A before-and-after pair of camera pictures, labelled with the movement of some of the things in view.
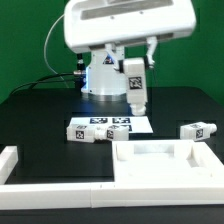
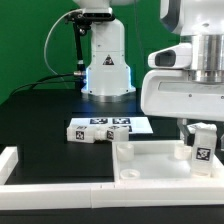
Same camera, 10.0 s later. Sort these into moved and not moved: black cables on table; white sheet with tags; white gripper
Moved: white gripper
Not moved: black cables on table; white sheet with tags
